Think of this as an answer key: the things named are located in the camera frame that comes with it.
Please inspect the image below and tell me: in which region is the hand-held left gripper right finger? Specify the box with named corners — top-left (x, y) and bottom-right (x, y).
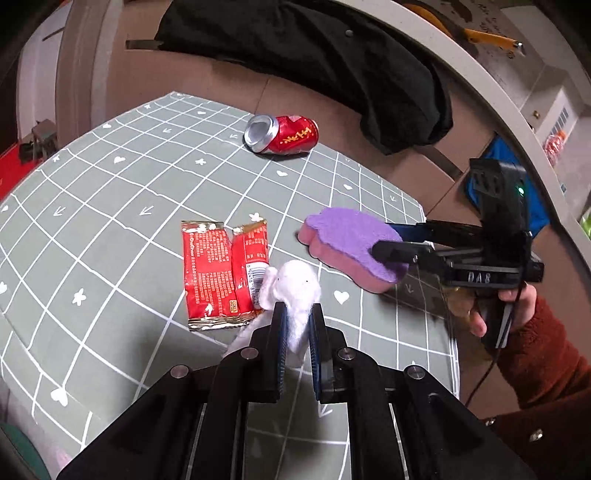
top-left (308, 302), bottom-right (539, 480)

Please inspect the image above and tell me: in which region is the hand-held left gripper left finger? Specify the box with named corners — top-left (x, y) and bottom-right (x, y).
top-left (55, 302), bottom-right (289, 480)

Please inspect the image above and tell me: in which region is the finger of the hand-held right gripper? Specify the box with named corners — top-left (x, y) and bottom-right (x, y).
top-left (370, 239), bottom-right (445, 278)
top-left (385, 220), bottom-right (485, 244)

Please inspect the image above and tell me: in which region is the white plush toy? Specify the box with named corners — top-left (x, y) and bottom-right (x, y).
top-left (224, 260), bottom-right (322, 369)

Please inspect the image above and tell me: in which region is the purple pink sponge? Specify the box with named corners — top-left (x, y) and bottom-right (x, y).
top-left (298, 207), bottom-right (409, 295)

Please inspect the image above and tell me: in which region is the person's right forearm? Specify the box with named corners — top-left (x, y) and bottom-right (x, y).
top-left (479, 295), bottom-right (591, 480)

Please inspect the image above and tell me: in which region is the person's right hand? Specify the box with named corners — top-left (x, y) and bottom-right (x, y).
top-left (467, 282), bottom-right (542, 339)

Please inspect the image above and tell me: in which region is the red torn snack wrapper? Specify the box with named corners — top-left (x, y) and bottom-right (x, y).
top-left (181, 219), bottom-right (270, 332)

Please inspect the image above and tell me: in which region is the red bottle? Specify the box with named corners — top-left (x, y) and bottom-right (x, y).
top-left (542, 129), bottom-right (568, 168)

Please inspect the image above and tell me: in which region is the white box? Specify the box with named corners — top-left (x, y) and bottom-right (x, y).
top-left (522, 83), bottom-right (583, 139)

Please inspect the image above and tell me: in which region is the crushed red drink can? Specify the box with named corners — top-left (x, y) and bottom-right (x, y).
top-left (244, 113), bottom-right (320, 156)

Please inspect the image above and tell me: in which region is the black jacket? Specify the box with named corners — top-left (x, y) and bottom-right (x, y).
top-left (154, 0), bottom-right (454, 155)

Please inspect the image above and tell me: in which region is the green checked tablecloth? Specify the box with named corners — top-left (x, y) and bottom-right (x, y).
top-left (0, 91), bottom-right (462, 480)

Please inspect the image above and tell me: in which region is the green plastic basin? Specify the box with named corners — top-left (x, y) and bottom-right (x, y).
top-left (0, 422), bottom-right (52, 480)

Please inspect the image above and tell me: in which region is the grey metal clamp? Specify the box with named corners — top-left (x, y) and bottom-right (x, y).
top-left (18, 119), bottom-right (58, 158)

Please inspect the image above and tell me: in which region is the black cable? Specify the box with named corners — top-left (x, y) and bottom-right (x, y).
top-left (464, 282), bottom-right (528, 408)

